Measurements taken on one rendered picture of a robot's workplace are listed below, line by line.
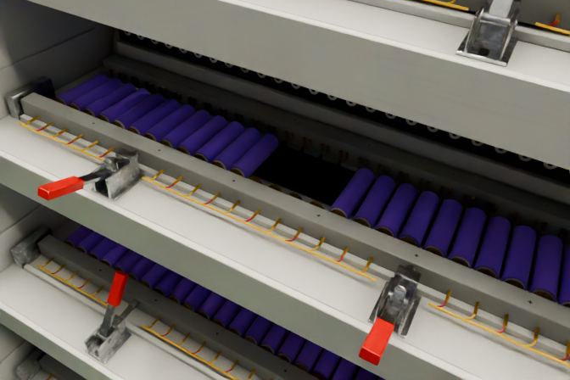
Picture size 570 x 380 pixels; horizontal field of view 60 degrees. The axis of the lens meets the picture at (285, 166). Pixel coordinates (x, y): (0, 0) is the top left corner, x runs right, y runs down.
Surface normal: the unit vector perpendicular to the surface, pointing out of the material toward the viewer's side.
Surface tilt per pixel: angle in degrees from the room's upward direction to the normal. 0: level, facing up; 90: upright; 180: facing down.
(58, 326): 17
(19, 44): 90
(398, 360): 107
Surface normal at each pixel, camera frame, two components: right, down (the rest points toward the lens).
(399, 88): -0.47, 0.53
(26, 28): 0.88, 0.33
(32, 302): 0.05, -0.78
